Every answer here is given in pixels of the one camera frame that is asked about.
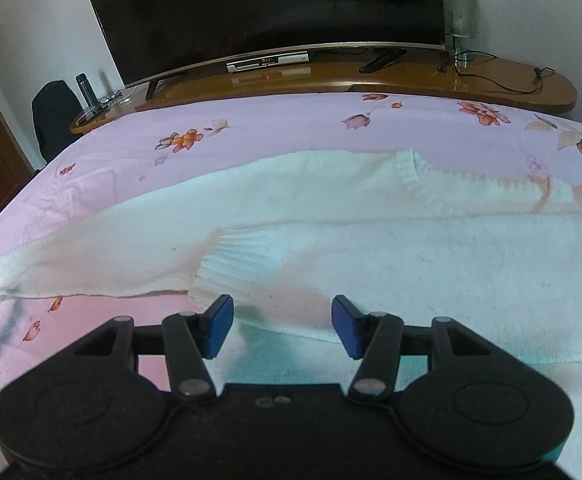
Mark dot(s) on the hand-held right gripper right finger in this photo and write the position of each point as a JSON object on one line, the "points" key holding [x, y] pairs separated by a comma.
{"points": [[347, 327]]}

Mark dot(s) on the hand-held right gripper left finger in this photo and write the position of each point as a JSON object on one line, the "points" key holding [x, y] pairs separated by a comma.
{"points": [[218, 327]]}

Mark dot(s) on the white knit sweater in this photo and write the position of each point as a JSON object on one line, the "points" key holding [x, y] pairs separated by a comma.
{"points": [[351, 240]]}

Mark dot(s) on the pink floral bed sheet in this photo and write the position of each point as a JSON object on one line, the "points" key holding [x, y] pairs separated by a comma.
{"points": [[291, 125]]}

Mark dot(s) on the black chair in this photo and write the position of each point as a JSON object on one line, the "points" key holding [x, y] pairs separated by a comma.
{"points": [[53, 115]]}

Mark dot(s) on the wooden television cabinet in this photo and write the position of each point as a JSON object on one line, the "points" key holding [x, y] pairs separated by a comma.
{"points": [[331, 77]]}

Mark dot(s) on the eyeglasses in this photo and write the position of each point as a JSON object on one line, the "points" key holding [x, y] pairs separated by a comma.
{"points": [[113, 95]]}

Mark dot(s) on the silver set-top box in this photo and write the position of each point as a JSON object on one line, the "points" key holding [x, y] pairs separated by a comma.
{"points": [[268, 62]]}

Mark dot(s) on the black bottle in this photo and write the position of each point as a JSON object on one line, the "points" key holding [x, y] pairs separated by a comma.
{"points": [[86, 91]]}

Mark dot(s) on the black flat screen television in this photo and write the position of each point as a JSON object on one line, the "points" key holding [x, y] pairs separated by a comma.
{"points": [[266, 5]]}

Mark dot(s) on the clear glass vase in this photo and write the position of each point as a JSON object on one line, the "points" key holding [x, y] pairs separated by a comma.
{"points": [[458, 7]]}

